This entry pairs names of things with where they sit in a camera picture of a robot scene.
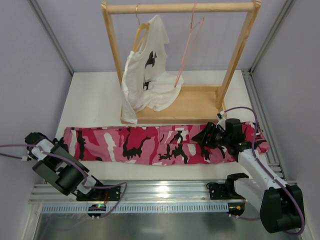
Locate pink camouflage trousers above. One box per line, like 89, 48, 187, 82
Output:
62, 121, 270, 166

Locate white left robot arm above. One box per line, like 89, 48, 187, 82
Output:
24, 132, 106, 201

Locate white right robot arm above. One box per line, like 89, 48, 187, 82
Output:
192, 118, 306, 234

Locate yellow clothes hanger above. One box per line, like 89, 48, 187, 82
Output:
132, 3, 150, 53

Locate wooden clothes rack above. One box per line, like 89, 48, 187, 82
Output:
101, 0, 261, 124

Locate white printed t-shirt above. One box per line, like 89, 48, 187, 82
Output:
121, 15, 184, 124

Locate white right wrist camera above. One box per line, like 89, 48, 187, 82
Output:
216, 111, 227, 131

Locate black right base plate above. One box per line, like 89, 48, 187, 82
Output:
206, 182, 230, 200

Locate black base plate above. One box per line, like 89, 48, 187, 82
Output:
206, 182, 230, 200
76, 186, 121, 202

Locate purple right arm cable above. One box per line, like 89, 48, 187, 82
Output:
218, 106, 305, 237

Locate slotted cable duct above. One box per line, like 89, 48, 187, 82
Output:
40, 202, 229, 215

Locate aluminium frame rail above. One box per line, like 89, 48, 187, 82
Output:
28, 179, 303, 203

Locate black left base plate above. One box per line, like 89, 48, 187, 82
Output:
76, 186, 121, 202

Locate pink wire clothes hanger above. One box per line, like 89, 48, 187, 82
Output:
174, 2, 205, 88

